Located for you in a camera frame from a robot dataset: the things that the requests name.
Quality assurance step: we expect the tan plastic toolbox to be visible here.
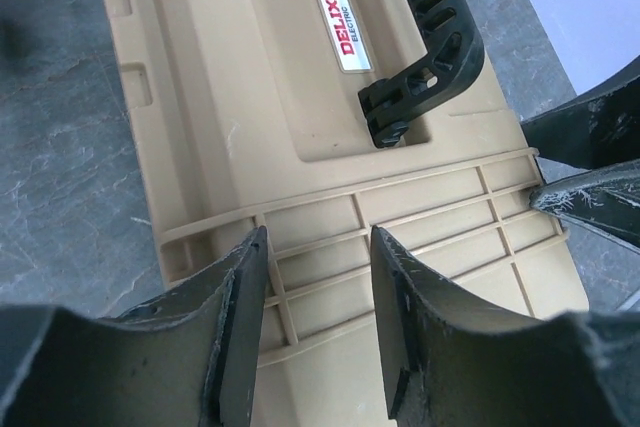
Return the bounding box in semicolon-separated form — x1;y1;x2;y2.
104;0;589;426

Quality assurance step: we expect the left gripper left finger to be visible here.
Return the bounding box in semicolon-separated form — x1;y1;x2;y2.
1;227;268;426

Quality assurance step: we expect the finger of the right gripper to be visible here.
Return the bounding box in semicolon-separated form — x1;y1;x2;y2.
530;160;639;252
521;59;639;170

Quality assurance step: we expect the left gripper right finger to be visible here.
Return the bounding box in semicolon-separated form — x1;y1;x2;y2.
370;227;639;426

